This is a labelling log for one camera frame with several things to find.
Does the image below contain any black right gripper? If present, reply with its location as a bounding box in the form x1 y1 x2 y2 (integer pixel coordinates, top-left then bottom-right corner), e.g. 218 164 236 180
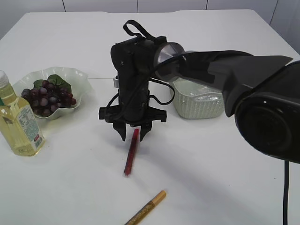
98 93 167 142

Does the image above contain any purple artificial grape bunch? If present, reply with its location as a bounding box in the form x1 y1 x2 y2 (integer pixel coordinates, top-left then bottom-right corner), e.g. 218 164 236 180
21 74 77 118

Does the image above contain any yellow tea drink bottle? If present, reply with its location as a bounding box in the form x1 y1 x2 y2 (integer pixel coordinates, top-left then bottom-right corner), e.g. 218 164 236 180
0 71 45 157

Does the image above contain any clear plastic sheet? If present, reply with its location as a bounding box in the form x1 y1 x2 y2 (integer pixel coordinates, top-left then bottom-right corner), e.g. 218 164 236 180
187 85 223 102

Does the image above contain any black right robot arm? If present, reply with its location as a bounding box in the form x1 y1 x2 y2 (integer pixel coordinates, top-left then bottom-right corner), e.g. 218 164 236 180
99 36 300 163

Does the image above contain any red marker pen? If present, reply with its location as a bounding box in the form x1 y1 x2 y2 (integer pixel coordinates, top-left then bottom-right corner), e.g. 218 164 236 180
124 129 139 176

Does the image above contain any green woven plastic basket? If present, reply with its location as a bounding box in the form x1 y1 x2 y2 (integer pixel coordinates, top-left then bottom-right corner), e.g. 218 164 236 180
169 68 225 120

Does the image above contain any pale green wavy plate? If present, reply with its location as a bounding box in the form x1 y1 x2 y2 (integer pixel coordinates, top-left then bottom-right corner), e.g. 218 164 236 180
12 67 92 120

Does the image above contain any gold marker pen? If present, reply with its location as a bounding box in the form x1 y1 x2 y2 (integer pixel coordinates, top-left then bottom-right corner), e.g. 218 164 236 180
125 190 166 225

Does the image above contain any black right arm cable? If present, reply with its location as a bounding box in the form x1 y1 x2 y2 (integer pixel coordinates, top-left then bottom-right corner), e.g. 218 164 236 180
105 20 290 225

